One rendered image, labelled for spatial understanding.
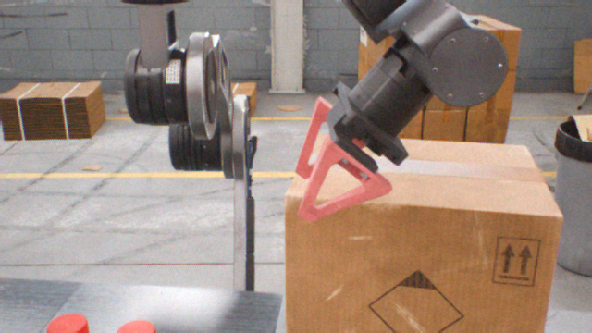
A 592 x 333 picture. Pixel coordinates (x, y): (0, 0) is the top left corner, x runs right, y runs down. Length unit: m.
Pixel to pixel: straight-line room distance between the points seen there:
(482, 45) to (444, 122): 3.49
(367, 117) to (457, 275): 0.27
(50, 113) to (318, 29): 2.62
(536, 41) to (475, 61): 6.00
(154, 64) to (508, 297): 0.71
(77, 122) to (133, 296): 3.77
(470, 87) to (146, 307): 0.72
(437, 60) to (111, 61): 5.90
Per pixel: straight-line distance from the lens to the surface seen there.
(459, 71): 0.45
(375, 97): 0.51
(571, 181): 2.85
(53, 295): 1.12
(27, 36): 6.50
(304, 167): 0.60
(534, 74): 6.51
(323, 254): 0.71
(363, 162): 0.48
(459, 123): 3.97
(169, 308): 1.03
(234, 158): 1.56
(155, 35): 1.10
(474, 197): 0.71
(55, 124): 4.84
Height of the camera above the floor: 1.39
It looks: 20 degrees down
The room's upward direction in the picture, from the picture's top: straight up
